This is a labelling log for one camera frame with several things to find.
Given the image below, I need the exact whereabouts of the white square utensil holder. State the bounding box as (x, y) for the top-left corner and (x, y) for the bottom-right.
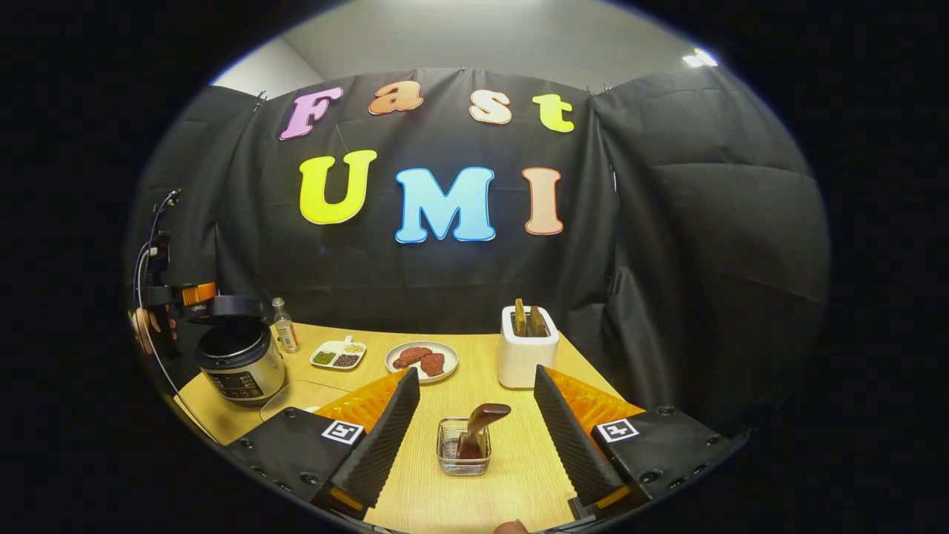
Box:
(498, 305), (561, 389)

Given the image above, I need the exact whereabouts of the white divided bean dish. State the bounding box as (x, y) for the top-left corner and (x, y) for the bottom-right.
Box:
(310, 335), (368, 371)

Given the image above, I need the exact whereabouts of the black backdrop cloth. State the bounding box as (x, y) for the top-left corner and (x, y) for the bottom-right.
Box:
(126, 67), (831, 435)

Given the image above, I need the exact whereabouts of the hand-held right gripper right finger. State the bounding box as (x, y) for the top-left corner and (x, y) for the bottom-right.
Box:
(534, 365), (746, 520)

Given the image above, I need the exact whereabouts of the brown wooden spoon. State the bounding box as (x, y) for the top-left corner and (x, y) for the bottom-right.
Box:
(456, 403), (512, 461)

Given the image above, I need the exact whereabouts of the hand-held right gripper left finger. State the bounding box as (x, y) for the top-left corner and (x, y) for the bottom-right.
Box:
(225, 367), (421, 520)

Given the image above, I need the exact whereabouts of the grey rice cooker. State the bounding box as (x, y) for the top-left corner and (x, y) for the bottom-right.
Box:
(182, 295), (286, 406)

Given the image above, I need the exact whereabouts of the black cable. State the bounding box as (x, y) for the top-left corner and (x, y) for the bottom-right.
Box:
(133, 189), (223, 446)

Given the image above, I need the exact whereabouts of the clear plastic tray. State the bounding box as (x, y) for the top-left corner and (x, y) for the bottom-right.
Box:
(259, 380), (353, 423)

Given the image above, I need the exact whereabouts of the small clear glass bottle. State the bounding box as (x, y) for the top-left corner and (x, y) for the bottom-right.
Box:
(271, 297), (301, 355)

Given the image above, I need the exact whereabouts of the round white plate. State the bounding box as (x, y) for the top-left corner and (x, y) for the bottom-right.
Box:
(385, 340), (459, 384)

